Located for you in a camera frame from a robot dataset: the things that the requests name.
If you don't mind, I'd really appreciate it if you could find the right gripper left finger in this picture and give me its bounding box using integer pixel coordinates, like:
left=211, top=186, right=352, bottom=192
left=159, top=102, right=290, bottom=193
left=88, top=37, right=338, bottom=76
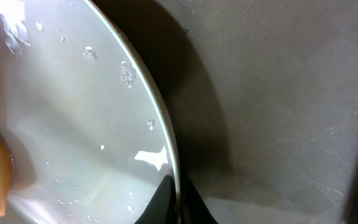
left=135, top=175, right=177, bottom=224

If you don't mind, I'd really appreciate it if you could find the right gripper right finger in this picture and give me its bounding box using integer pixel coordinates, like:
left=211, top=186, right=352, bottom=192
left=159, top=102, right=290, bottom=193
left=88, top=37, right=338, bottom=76
left=180, top=174, right=218, bottom=224

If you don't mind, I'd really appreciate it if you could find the light blue plate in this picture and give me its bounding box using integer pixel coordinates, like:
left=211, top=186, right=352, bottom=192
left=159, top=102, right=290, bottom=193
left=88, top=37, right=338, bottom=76
left=0, top=0, right=180, bottom=223

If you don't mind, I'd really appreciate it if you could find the large dark serving tray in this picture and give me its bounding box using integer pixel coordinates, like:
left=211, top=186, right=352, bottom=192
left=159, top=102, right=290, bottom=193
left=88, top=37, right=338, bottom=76
left=97, top=0, right=358, bottom=223

